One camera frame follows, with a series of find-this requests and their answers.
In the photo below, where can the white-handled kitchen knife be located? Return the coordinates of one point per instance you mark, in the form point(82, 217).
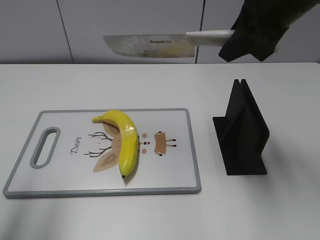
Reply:
point(166, 45)

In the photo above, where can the black cloth-covered gripper body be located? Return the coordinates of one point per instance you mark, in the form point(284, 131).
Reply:
point(260, 25)

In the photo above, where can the black knife stand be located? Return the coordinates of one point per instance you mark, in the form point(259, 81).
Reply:
point(242, 133)

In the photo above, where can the grey-rimmed deer cutting board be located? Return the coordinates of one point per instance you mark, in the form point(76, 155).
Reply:
point(67, 155)

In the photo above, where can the yellow plastic banana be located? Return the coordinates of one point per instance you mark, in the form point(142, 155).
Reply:
point(128, 155)

